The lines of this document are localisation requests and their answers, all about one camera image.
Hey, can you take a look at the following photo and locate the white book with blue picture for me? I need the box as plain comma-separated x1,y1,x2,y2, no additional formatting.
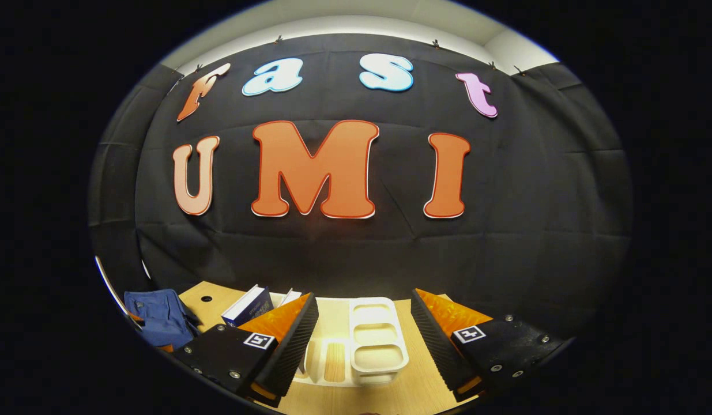
221,284,274,328

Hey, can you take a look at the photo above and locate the blue schoolbag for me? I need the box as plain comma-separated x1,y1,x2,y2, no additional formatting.
123,288,202,350

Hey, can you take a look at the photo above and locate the white plastic bookshelf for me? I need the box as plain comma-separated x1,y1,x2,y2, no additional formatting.
298,296,411,388

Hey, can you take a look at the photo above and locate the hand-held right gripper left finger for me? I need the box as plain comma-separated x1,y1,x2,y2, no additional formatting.
173,292,321,408

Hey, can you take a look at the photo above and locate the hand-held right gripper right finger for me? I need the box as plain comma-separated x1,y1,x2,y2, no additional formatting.
410,288,574,403

